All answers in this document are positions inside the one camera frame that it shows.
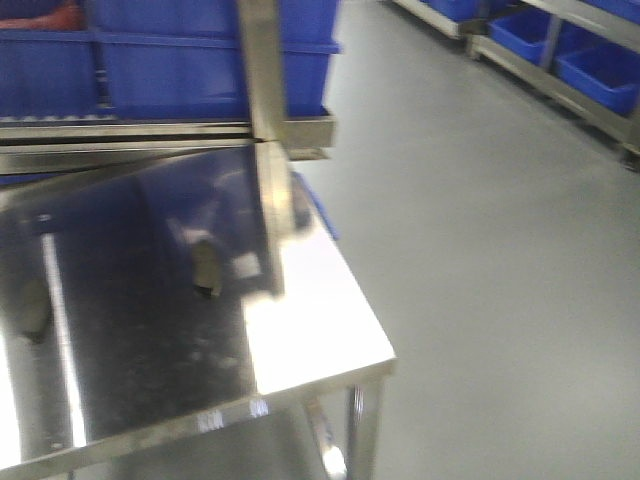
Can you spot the grey brake pad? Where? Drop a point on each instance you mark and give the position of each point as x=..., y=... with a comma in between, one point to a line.
x=206, y=269
x=34, y=310

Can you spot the right blue plastic bin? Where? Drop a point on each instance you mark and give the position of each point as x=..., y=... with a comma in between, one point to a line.
x=183, y=59

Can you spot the blue plastic bin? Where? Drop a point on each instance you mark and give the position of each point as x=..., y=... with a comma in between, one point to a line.
x=48, y=73
x=183, y=59

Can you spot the background blue bin far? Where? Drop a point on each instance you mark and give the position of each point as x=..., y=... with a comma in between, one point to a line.
x=524, y=33

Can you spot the background blue bin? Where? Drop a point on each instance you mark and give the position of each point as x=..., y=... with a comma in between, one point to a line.
x=606, y=73
x=524, y=33

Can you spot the left blue plastic bin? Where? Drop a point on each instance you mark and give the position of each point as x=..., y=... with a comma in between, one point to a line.
x=48, y=73

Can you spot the background steel shelf rack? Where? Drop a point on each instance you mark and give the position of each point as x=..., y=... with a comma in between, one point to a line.
x=574, y=26

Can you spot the background blue bin near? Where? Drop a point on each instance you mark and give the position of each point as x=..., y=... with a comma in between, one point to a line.
x=606, y=73

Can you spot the red plastic bag right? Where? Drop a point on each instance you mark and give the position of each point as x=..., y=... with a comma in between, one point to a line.
x=42, y=15

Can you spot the steel roller rack frame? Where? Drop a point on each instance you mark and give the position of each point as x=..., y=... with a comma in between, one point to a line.
x=45, y=145

